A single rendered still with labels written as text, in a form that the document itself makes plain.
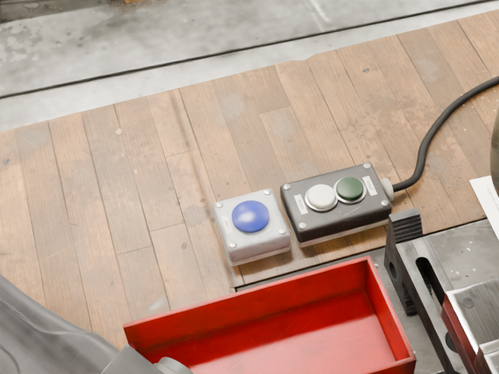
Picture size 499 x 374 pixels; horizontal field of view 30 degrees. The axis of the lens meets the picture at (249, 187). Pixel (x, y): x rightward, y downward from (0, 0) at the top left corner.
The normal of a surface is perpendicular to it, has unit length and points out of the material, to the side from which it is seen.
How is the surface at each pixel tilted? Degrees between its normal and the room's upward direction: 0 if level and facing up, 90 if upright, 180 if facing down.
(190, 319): 90
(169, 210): 0
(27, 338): 21
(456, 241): 0
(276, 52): 0
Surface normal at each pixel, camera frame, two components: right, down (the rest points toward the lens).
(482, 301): -0.05, -0.61
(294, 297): 0.28, 0.76
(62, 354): 0.24, -0.42
